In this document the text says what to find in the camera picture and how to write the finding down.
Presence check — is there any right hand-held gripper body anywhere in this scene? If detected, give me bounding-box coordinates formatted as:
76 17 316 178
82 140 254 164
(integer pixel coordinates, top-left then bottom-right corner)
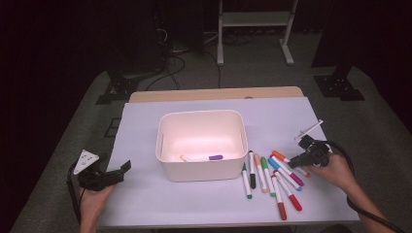
293 119 331 168

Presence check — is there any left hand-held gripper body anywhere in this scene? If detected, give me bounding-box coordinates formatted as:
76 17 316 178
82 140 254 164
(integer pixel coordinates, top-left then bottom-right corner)
73 149 110 192

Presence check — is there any orange marker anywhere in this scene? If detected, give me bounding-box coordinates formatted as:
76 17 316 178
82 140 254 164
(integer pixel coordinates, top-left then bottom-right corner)
271 150 311 179

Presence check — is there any light blue marker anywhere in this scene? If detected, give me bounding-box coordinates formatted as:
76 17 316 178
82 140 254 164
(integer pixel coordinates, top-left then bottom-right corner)
267 157 303 192

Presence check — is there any light green marker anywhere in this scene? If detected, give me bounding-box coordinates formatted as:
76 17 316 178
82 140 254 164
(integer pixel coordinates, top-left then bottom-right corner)
260 156 277 198

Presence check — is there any red marker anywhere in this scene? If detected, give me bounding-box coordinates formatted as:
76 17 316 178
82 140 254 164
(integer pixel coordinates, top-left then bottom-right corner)
271 175 288 221
273 170 303 213

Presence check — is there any peach marker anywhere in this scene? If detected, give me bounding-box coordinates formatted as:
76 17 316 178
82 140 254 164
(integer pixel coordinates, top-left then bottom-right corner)
254 153 269 194

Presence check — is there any black marker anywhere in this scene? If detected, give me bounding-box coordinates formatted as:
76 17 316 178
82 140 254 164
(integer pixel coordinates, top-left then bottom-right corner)
248 150 258 190

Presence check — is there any dark green marker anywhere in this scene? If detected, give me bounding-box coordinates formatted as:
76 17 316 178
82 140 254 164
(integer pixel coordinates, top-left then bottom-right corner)
241 162 254 200

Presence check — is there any yellow marker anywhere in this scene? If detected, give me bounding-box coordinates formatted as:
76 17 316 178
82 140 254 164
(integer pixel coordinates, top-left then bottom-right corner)
180 154 210 162

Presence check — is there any white plastic storage bin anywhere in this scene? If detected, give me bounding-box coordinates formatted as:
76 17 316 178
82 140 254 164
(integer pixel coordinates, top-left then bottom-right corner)
154 109 250 183

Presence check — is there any person's left hand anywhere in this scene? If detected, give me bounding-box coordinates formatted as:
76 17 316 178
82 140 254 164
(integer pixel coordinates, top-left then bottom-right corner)
79 183 116 222

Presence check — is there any person's right hand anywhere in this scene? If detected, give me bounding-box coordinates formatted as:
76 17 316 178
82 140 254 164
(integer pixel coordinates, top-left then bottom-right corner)
307 153 358 195

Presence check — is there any white table cover sheet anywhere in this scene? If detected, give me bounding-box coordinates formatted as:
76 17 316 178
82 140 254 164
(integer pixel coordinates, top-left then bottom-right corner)
97 96 361 228

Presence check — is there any black stand base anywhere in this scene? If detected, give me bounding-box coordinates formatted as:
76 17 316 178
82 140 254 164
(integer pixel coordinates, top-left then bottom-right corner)
313 64 366 102
95 69 140 106

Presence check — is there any white metal stand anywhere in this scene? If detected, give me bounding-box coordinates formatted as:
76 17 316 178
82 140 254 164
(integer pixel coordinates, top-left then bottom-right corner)
216 0 299 67

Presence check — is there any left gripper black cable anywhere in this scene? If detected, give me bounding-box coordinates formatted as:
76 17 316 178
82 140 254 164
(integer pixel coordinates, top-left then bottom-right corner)
66 160 86 225

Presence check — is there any black floor cable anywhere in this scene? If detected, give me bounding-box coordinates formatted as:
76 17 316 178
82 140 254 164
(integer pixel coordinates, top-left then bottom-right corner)
203 50 223 89
144 54 188 91

